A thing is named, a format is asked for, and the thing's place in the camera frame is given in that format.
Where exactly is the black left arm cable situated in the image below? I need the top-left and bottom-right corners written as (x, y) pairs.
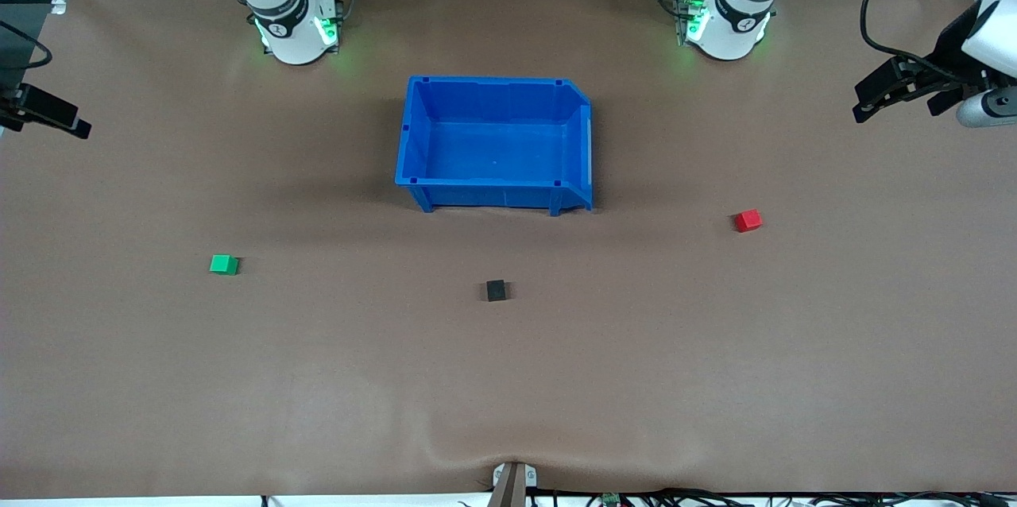
top-left (860, 0), bottom-right (958, 77)

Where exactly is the blue plastic storage bin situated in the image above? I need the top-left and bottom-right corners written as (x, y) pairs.
top-left (395, 76), bottom-right (594, 217)

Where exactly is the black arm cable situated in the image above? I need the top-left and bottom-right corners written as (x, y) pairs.
top-left (0, 18), bottom-right (53, 70)
top-left (860, 0), bottom-right (958, 77)

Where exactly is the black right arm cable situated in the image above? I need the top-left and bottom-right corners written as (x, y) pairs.
top-left (0, 18), bottom-right (53, 70)

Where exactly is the metal table clamp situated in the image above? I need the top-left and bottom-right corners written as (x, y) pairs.
top-left (492, 462), bottom-right (538, 507)

